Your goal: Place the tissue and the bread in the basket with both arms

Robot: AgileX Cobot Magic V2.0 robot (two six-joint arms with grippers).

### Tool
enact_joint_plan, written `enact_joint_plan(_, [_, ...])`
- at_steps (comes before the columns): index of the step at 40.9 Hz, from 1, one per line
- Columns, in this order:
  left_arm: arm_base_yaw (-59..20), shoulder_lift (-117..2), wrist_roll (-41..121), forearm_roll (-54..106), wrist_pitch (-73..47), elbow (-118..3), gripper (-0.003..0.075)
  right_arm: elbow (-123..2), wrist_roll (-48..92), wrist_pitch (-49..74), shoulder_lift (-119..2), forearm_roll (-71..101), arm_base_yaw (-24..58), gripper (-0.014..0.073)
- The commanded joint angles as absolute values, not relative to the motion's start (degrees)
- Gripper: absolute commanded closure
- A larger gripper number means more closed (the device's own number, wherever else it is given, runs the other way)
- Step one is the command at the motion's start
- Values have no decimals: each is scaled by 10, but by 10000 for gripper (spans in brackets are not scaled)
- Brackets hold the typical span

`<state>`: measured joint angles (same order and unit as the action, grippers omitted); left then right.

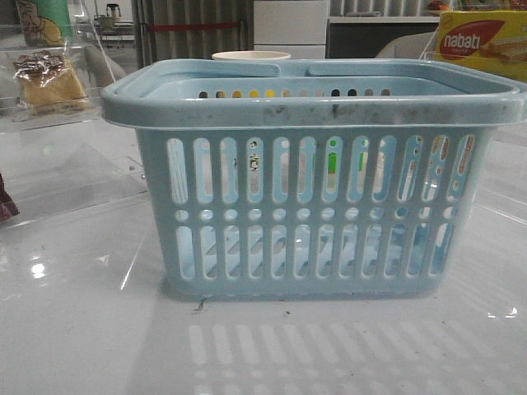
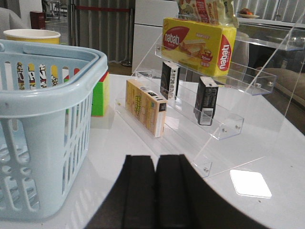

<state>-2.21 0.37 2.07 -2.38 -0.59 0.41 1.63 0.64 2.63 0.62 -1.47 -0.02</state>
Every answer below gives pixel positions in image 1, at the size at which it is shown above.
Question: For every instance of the white paper cup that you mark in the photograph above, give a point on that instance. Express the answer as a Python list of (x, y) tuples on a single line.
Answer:
[(250, 55)]

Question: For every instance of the yellow nabati wafer box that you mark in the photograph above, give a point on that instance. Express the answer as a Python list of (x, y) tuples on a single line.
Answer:
[(488, 41)]

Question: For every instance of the clear acrylic display shelf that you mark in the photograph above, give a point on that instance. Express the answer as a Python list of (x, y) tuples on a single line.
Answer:
[(65, 161)]

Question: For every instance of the dark red snack packet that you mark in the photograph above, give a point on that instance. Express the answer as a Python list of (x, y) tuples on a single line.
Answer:
[(8, 208)]

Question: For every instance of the clear acrylic right stand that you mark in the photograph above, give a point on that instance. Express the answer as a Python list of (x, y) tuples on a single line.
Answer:
[(428, 51)]

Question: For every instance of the light blue plastic basket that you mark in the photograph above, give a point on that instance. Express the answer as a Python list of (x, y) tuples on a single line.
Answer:
[(311, 177)]

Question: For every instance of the packaged bread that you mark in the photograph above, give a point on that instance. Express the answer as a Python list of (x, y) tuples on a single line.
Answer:
[(49, 83)]

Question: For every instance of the white cabinet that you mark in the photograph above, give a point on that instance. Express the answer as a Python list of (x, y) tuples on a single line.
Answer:
[(295, 27)]

